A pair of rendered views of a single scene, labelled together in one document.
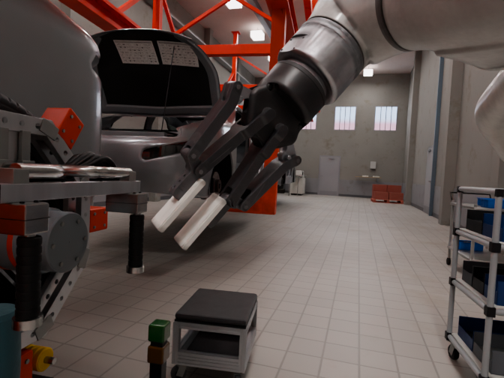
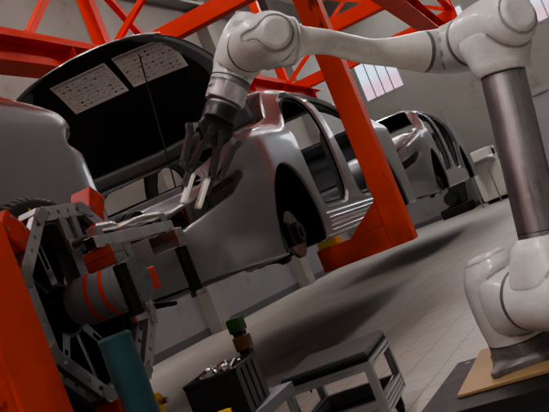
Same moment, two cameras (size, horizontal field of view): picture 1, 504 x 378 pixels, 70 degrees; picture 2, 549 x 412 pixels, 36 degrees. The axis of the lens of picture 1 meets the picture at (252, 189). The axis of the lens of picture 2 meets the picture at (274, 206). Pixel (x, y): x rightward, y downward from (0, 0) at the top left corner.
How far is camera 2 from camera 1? 144 cm
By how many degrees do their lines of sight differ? 10
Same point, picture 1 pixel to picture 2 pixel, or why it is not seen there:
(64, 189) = (122, 235)
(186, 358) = not seen: outside the picture
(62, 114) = (86, 194)
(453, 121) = not seen: outside the picture
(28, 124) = (71, 210)
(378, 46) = (246, 73)
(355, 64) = (241, 86)
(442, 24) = (252, 66)
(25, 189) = (104, 237)
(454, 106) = not seen: outside the picture
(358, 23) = (231, 69)
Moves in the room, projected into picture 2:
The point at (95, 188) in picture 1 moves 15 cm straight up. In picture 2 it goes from (140, 231) to (120, 179)
